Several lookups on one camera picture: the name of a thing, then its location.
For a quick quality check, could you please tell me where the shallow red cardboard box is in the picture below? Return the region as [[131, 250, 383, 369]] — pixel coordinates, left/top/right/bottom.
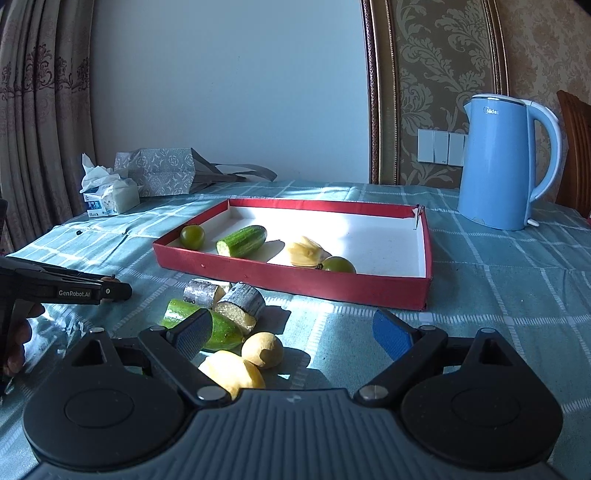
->
[[152, 198, 435, 311]]

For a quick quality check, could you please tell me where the small green tomato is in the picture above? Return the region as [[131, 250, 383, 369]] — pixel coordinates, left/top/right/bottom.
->
[[321, 256, 357, 275]]

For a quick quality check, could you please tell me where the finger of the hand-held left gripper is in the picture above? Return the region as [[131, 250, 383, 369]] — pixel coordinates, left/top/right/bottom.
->
[[99, 276, 133, 304]]

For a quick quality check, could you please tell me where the grey patterned paper bag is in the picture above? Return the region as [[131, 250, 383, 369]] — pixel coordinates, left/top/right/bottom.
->
[[114, 148, 278, 198]]

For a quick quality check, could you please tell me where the person's left hand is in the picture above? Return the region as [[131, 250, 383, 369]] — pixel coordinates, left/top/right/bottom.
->
[[0, 318, 34, 377]]

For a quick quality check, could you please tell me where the large green tomato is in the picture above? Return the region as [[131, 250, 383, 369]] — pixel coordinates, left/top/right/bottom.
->
[[180, 224, 206, 250]]

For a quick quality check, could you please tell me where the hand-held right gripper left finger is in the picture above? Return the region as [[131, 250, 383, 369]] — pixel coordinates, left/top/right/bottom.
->
[[60, 308, 232, 408]]

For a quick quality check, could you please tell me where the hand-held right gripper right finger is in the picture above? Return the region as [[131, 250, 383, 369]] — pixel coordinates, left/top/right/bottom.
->
[[355, 308, 529, 408]]

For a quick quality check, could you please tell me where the sugarcane piece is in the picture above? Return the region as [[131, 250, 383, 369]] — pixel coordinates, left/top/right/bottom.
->
[[184, 278, 232, 309]]

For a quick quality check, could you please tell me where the light blue electric kettle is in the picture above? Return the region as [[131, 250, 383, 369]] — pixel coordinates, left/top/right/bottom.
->
[[457, 93, 564, 232]]

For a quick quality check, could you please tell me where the silver fish chunk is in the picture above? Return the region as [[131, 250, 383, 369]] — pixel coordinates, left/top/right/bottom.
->
[[215, 282, 267, 334]]

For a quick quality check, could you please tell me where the wooden chair back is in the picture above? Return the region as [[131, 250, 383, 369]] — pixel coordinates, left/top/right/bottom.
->
[[556, 90, 591, 220]]

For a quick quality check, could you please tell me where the brown longan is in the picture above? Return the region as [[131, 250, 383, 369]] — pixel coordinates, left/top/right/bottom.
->
[[241, 331, 284, 369]]

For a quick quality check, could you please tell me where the green cucumber piece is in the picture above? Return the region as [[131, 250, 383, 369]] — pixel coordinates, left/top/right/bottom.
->
[[216, 224, 269, 258], [161, 298, 245, 352]]

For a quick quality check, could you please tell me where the white tissue pack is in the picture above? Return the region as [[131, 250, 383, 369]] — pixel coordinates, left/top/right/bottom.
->
[[79, 153, 140, 217]]

